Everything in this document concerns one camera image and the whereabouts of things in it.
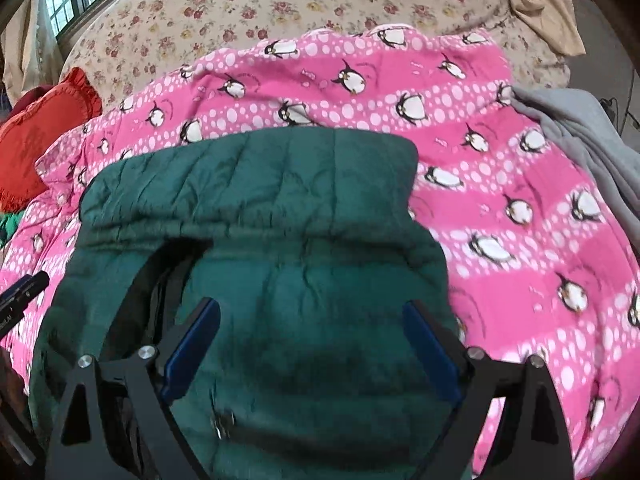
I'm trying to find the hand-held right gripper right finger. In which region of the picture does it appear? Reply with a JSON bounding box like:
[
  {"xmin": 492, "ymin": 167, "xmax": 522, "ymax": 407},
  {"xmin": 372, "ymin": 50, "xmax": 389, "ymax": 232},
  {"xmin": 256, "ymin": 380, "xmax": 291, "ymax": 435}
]
[{"xmin": 402, "ymin": 301, "xmax": 573, "ymax": 480}]

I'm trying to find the pink penguin print blanket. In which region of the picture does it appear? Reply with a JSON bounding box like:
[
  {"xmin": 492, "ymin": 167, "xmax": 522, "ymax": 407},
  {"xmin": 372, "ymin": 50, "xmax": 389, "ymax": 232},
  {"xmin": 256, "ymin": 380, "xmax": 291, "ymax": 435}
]
[{"xmin": 0, "ymin": 27, "xmax": 640, "ymax": 480}]

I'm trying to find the beige hanging curtain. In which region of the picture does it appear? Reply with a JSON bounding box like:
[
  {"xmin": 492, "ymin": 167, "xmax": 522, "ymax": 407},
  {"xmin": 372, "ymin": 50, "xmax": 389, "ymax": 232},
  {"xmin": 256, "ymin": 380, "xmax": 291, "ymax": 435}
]
[{"xmin": 0, "ymin": 5, "xmax": 63, "ymax": 106}]

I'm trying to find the green puffer jacket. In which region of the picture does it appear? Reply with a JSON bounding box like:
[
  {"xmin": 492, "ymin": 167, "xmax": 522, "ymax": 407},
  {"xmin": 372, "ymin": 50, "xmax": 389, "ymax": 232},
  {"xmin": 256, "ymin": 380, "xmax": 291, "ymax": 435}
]
[{"xmin": 27, "ymin": 127, "xmax": 481, "ymax": 480}]

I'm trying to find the floral bed sheet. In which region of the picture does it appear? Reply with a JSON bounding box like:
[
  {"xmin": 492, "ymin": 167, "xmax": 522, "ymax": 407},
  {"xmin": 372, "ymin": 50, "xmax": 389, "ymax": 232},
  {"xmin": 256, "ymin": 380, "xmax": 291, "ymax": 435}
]
[{"xmin": 60, "ymin": 0, "xmax": 571, "ymax": 111}]

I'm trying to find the bright green cloth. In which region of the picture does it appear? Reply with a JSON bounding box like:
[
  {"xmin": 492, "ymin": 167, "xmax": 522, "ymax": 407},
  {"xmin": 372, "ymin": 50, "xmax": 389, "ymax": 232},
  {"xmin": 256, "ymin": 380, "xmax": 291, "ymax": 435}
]
[{"xmin": 0, "ymin": 212, "xmax": 23, "ymax": 248}]

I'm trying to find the grey cloth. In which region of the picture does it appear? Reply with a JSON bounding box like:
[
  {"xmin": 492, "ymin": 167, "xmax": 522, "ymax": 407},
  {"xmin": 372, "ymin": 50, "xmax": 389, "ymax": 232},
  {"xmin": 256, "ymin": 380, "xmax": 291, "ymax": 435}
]
[{"xmin": 510, "ymin": 87, "xmax": 640, "ymax": 256}]

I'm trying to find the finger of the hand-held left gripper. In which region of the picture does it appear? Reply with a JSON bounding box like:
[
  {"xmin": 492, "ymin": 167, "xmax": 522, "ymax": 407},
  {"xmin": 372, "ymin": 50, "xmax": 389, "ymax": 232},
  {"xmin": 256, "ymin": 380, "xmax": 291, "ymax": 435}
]
[{"xmin": 10, "ymin": 272, "xmax": 51, "ymax": 303}]

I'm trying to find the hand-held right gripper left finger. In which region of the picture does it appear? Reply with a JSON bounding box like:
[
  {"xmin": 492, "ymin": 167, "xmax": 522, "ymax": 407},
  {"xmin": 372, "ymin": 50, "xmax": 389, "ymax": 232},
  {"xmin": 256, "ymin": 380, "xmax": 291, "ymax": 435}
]
[{"xmin": 45, "ymin": 297, "xmax": 222, "ymax": 480}]

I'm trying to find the beige draped curtain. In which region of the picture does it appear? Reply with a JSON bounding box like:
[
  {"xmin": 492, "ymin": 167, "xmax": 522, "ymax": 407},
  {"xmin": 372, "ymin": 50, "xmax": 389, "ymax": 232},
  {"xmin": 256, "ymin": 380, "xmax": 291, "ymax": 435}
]
[{"xmin": 487, "ymin": 0, "xmax": 586, "ymax": 56}]

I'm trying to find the red ruffled heart pillow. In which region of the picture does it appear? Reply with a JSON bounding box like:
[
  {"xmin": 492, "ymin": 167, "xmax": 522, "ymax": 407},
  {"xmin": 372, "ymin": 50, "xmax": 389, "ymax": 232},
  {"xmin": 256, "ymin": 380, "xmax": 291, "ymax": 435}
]
[{"xmin": 0, "ymin": 67, "xmax": 103, "ymax": 211}]

